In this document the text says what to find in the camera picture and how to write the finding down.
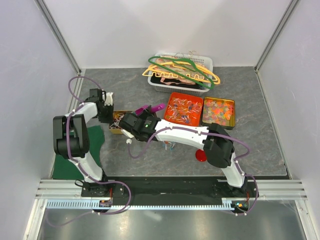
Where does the gold tin of candies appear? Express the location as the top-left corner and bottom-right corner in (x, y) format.
(108, 110), (133, 135)

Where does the black garment in basket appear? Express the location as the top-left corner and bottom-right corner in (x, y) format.
(150, 76), (206, 90)

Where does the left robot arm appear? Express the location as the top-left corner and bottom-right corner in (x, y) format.
(53, 88), (114, 197)

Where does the yellow clothes hanger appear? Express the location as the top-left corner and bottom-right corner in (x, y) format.
(147, 59), (221, 85)

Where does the orange tray of lollipops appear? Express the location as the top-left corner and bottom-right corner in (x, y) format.
(163, 92), (204, 127)

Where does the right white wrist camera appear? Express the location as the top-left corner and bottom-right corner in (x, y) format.
(121, 129), (135, 145)

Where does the green clothes hanger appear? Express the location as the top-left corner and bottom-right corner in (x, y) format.
(147, 56), (216, 90)

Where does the purple cable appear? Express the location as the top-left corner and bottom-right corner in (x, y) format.
(127, 126), (258, 217)
(44, 76), (132, 227)

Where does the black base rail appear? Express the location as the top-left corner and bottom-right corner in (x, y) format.
(74, 176), (258, 201)

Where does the clear glass jar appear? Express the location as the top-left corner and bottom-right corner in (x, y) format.
(163, 141), (176, 153)

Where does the purple plastic scoop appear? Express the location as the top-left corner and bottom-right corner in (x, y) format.
(135, 103), (166, 116)

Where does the white plastic basket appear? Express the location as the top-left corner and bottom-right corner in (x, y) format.
(142, 52), (221, 97)

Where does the gold tin of gummies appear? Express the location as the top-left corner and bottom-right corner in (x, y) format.
(200, 96), (236, 130)

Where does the grey cable duct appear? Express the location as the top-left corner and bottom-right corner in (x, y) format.
(46, 197), (246, 211)

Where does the green cloth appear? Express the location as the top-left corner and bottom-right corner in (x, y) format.
(52, 125), (105, 180)

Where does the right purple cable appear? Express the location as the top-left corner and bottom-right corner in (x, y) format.
(127, 126), (258, 217)

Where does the red jar lid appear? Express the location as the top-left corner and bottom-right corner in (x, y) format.
(195, 149), (207, 162)

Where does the floral pink cloth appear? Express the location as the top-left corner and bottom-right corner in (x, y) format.
(154, 57), (208, 86)

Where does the orange clothes hanger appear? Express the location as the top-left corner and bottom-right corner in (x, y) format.
(142, 62), (221, 85)

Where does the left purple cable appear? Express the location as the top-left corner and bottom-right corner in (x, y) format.
(44, 76), (132, 227)

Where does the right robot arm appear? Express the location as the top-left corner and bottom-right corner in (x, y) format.
(119, 109), (250, 197)

